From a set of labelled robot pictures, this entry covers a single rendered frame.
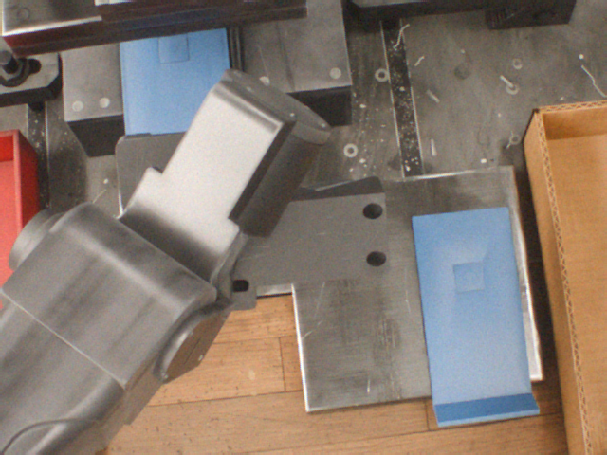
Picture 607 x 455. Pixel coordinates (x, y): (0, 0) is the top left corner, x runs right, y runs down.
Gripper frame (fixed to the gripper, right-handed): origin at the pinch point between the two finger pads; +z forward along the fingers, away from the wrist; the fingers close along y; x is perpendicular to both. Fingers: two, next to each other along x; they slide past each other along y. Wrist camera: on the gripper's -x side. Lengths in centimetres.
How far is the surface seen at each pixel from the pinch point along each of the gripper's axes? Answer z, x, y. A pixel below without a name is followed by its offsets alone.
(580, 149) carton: 14.8, -27.8, -3.5
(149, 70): 10.9, 3.1, 5.7
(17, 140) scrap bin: 12.5, 13.4, 1.5
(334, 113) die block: 14.6, -9.5, 0.7
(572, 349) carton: 1.2, -23.6, -13.9
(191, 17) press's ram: -2.0, -1.1, 10.5
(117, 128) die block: 12.6, 6.0, 1.5
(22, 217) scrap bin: 9.6, 13.2, -3.5
